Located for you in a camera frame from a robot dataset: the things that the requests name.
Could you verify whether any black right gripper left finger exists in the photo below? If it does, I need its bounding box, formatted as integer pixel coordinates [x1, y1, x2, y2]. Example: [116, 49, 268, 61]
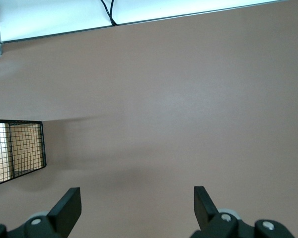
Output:
[0, 187, 82, 238]

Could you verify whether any black cable over rail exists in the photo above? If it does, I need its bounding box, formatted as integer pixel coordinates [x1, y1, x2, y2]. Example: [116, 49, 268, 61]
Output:
[100, 0, 118, 26]

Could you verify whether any black wire mesh basket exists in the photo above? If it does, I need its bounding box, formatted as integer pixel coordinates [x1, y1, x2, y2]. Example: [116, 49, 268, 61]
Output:
[0, 119, 47, 188]

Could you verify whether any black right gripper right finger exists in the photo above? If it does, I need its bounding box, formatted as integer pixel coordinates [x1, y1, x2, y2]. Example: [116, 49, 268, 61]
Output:
[190, 185, 298, 238]

